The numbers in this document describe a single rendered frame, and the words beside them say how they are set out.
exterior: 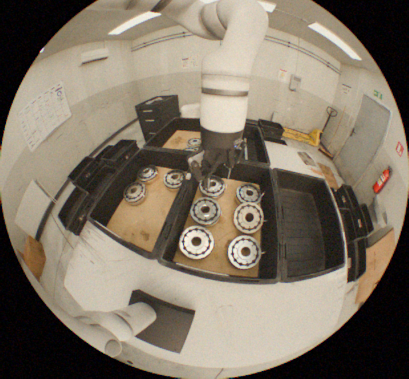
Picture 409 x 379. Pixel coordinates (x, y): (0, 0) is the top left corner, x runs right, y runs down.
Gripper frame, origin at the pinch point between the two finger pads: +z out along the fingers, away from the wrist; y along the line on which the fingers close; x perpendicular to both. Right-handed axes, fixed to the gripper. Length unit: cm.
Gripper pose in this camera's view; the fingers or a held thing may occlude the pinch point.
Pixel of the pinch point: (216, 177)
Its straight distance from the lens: 29.3
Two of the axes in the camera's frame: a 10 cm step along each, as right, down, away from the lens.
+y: 8.4, -4.0, 3.7
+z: 0.0, 6.8, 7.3
